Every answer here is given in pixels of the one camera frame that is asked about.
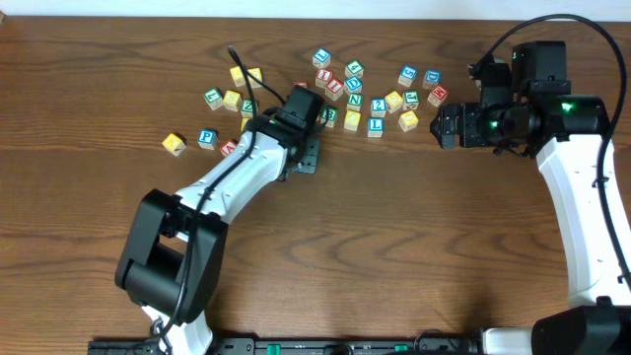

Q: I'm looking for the red M block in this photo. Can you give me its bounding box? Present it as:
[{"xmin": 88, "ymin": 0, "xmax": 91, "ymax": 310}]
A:
[{"xmin": 427, "ymin": 85, "xmax": 449, "ymax": 107}]

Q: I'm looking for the green L block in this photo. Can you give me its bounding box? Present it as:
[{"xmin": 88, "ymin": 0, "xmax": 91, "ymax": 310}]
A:
[{"xmin": 204, "ymin": 88, "xmax": 224, "ymax": 110}]

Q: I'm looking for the blue l block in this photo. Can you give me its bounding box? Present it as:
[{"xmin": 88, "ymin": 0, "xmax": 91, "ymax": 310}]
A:
[
  {"xmin": 313, "ymin": 47, "xmax": 331, "ymax": 68},
  {"xmin": 367, "ymin": 117, "xmax": 385, "ymax": 138}
]

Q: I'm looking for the green J block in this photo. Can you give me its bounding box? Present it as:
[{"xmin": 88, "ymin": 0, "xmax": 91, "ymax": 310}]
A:
[{"xmin": 402, "ymin": 90, "xmax": 420, "ymax": 110}]

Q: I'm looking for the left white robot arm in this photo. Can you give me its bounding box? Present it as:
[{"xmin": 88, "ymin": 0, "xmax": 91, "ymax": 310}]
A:
[{"xmin": 114, "ymin": 109, "xmax": 322, "ymax": 354}]

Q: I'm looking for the red I block upper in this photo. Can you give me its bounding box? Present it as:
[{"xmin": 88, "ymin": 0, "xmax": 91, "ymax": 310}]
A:
[{"xmin": 315, "ymin": 68, "xmax": 333, "ymax": 88}]

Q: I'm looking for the red I block lower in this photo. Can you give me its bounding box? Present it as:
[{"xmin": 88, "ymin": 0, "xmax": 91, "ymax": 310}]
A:
[{"xmin": 325, "ymin": 77, "xmax": 344, "ymax": 101}]

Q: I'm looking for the yellow S block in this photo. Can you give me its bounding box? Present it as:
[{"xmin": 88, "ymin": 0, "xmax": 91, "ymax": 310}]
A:
[{"xmin": 247, "ymin": 68, "xmax": 262, "ymax": 89}]

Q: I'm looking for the blue P block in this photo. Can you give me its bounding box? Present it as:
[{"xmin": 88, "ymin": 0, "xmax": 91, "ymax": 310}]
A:
[{"xmin": 197, "ymin": 129, "xmax": 217, "ymax": 150}]

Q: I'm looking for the green 4 block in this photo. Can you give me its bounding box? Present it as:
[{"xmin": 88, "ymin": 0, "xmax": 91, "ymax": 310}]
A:
[{"xmin": 345, "ymin": 60, "xmax": 365, "ymax": 78}]

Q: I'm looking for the blue D block centre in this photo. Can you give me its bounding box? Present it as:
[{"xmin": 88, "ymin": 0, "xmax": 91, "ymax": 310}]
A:
[{"xmin": 344, "ymin": 76, "xmax": 363, "ymax": 95}]

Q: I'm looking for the blue L block lower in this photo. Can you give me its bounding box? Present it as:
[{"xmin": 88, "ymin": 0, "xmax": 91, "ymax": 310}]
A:
[{"xmin": 367, "ymin": 117, "xmax": 385, "ymax": 138}]

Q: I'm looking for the blue L block top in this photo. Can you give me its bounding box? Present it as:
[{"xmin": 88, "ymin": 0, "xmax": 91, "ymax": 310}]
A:
[{"xmin": 313, "ymin": 47, "xmax": 331, "ymax": 68}]

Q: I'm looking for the red E block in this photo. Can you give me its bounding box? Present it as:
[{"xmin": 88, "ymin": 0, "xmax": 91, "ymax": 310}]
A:
[{"xmin": 292, "ymin": 81, "xmax": 310, "ymax": 89}]

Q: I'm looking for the red A block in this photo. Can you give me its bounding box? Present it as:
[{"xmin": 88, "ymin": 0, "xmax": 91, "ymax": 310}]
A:
[{"xmin": 220, "ymin": 140, "xmax": 239, "ymax": 157}]

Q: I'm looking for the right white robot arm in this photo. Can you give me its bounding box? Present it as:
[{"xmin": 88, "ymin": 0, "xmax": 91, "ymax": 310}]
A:
[{"xmin": 430, "ymin": 95, "xmax": 630, "ymax": 354}]

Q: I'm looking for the yellow O block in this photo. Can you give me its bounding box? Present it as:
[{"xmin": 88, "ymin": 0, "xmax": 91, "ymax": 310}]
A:
[
  {"xmin": 385, "ymin": 91, "xmax": 403, "ymax": 113},
  {"xmin": 344, "ymin": 109, "xmax": 361, "ymax": 131}
]

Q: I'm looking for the green Z block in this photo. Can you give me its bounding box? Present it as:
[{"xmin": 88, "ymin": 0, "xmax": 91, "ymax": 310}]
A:
[{"xmin": 240, "ymin": 100, "xmax": 258, "ymax": 118}]

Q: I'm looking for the blue d block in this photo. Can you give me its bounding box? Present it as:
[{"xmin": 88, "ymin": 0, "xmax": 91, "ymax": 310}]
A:
[
  {"xmin": 422, "ymin": 69, "xmax": 442, "ymax": 90},
  {"xmin": 344, "ymin": 76, "xmax": 363, "ymax": 95}
]

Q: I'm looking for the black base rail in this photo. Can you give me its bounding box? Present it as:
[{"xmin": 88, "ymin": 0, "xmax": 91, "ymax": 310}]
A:
[{"xmin": 87, "ymin": 335, "xmax": 482, "ymax": 355}]

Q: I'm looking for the blue D block right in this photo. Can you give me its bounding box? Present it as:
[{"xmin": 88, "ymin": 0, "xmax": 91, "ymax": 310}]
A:
[{"xmin": 422, "ymin": 69, "xmax": 442, "ymax": 90}]

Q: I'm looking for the green N block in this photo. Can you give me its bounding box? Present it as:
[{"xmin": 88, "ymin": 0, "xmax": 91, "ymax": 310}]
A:
[{"xmin": 346, "ymin": 93, "xmax": 364, "ymax": 111}]

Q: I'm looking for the yellow G block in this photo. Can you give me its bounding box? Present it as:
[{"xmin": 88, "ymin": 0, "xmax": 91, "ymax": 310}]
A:
[{"xmin": 241, "ymin": 118, "xmax": 250, "ymax": 132}]

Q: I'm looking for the green B block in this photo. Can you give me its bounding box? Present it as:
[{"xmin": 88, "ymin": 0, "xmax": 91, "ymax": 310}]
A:
[{"xmin": 320, "ymin": 106, "xmax": 338, "ymax": 127}]

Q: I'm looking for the yellow block beside Z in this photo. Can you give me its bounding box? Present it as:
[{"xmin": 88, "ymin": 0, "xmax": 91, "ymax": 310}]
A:
[{"xmin": 223, "ymin": 90, "xmax": 242, "ymax": 111}]

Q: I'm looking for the red i block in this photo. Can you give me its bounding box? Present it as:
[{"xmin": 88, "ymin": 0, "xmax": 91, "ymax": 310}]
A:
[
  {"xmin": 315, "ymin": 68, "xmax": 333, "ymax": 88},
  {"xmin": 325, "ymin": 77, "xmax": 344, "ymax": 101}
]

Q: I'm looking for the blue 2 block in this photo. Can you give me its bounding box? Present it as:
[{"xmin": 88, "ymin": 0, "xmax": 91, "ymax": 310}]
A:
[{"xmin": 371, "ymin": 98, "xmax": 387, "ymax": 117}]

